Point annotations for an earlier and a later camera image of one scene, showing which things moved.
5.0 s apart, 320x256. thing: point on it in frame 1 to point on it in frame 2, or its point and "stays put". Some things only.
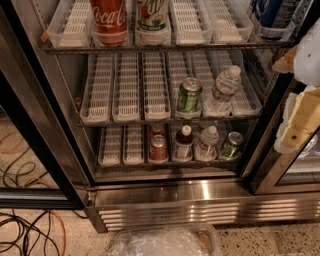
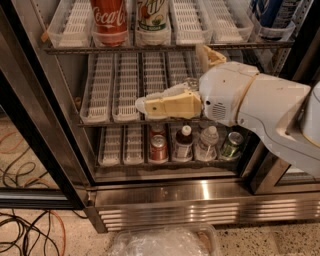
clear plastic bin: x=166 y=240 stays put
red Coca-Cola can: x=110 y=24 stays put
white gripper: x=309 y=56 to x=224 y=89
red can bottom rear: x=157 y=129 stays put
